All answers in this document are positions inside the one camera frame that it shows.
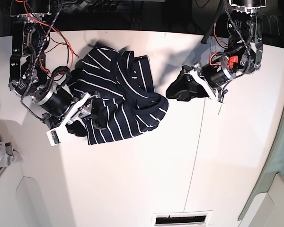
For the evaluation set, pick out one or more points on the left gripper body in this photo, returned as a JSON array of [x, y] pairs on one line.
[[217, 74]]

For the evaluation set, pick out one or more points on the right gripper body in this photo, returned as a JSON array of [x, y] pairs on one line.
[[61, 107]]

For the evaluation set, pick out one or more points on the navy white striped t-shirt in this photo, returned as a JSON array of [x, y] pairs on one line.
[[122, 85]]

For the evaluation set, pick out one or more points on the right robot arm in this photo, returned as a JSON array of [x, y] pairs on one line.
[[30, 41]]

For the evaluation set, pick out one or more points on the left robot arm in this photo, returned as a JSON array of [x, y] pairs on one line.
[[242, 54]]

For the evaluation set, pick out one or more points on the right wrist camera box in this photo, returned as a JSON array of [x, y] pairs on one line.
[[57, 135]]

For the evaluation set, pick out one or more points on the table cable slot opening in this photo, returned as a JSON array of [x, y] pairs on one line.
[[181, 219]]

